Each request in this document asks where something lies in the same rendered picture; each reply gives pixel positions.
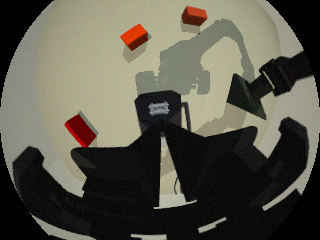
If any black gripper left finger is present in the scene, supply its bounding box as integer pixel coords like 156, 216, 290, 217
71, 121, 161, 207

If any black cable with grey plug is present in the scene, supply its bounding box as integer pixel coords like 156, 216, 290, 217
161, 137, 179, 195

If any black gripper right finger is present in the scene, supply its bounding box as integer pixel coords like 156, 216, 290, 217
164, 120, 257, 203

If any red-brown block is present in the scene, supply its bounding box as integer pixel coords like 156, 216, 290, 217
181, 5, 207, 27

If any orange-red block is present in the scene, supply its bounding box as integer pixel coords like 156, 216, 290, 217
120, 24, 148, 51

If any red rectangular block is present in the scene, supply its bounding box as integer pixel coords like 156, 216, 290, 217
64, 115, 96, 148

